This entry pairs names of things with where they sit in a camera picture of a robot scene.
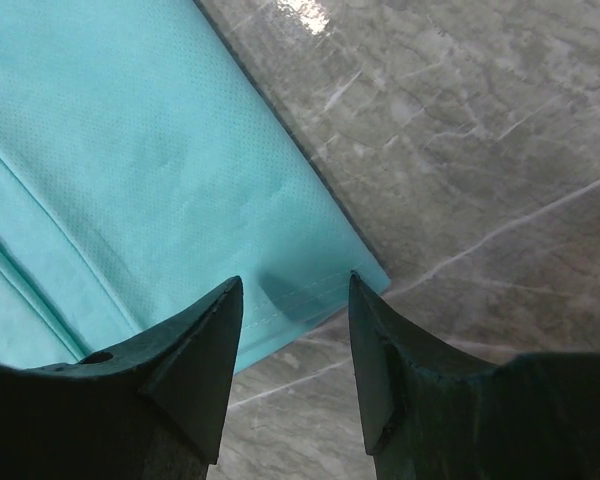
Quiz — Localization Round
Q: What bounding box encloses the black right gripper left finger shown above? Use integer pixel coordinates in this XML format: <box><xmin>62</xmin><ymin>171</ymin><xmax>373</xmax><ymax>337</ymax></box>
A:
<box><xmin>0</xmin><ymin>277</ymin><xmax>243</xmax><ymax>479</ymax></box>

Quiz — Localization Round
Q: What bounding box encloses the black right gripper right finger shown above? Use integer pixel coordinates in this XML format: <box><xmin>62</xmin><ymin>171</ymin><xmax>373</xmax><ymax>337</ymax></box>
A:
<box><xmin>348</xmin><ymin>275</ymin><xmax>600</xmax><ymax>479</ymax></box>

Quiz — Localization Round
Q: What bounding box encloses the teal t shirt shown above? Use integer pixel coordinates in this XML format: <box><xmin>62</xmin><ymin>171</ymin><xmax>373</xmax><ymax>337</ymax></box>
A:
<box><xmin>0</xmin><ymin>1</ymin><xmax>390</xmax><ymax>369</ymax></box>

